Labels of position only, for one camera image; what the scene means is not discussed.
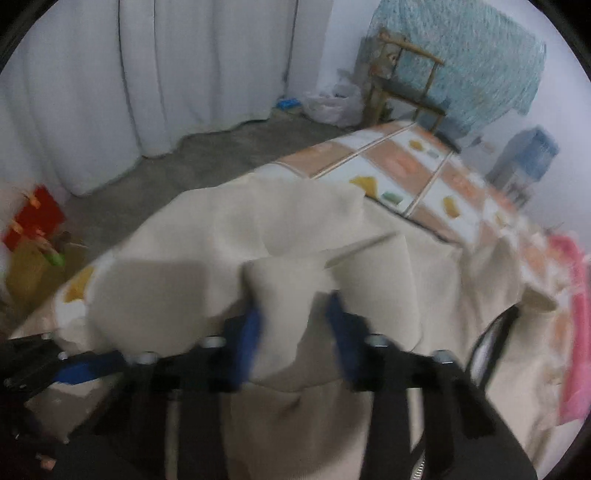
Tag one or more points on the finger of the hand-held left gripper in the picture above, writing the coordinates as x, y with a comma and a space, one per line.
83, 371

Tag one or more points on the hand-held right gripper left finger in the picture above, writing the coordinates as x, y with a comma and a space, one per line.
248, 339

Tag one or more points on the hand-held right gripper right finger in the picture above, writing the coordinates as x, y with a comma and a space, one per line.
339, 330

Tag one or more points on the cream zip jacket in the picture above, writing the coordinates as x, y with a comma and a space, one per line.
207, 240

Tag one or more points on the patterned bed sheet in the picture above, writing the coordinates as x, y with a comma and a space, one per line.
392, 152

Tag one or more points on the clear plastic bag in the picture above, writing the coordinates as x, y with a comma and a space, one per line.
332, 108

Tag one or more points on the water dispenser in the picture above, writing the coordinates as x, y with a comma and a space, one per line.
505, 168

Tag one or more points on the small blue object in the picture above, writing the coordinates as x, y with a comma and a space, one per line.
288, 103

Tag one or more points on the pink blanket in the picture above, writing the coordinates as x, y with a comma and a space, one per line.
577, 346

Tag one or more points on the wooden chair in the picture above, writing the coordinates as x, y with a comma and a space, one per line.
406, 90

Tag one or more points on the white curtain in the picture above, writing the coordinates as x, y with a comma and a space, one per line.
184, 69

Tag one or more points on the teal floral hanging cloth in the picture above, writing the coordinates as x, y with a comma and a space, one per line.
485, 60

